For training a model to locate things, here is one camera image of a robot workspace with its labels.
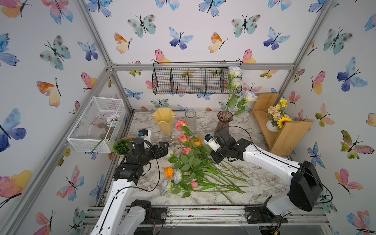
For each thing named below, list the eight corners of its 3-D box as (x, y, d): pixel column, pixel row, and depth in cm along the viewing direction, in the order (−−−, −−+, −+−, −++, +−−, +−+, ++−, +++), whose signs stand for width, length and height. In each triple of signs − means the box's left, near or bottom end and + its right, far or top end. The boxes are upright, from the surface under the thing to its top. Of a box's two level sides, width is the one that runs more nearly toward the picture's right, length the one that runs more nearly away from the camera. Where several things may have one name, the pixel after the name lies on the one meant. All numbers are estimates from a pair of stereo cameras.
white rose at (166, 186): (162, 194, 82) (160, 191, 78) (163, 183, 86) (162, 179, 82) (170, 194, 82) (168, 191, 78) (171, 183, 86) (170, 179, 82)
